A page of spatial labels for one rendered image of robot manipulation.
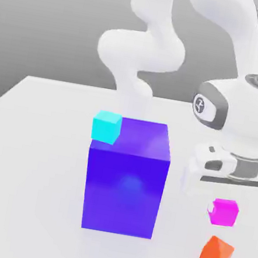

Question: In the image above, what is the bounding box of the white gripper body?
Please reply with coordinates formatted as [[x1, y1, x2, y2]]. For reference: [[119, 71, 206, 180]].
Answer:
[[179, 162, 258, 207]]

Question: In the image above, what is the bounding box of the small magenta cube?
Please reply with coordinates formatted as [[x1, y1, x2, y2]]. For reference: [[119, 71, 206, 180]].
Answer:
[[204, 196, 242, 230]]

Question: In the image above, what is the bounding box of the small orange cube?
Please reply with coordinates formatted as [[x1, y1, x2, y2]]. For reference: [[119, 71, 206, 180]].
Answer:
[[197, 233, 237, 258]]

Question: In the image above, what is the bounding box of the small cyan cube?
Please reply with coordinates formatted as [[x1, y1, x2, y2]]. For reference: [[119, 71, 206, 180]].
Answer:
[[89, 109, 124, 147]]

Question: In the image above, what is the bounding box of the large blue box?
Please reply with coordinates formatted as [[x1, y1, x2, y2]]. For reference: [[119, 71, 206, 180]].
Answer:
[[76, 112, 177, 242]]

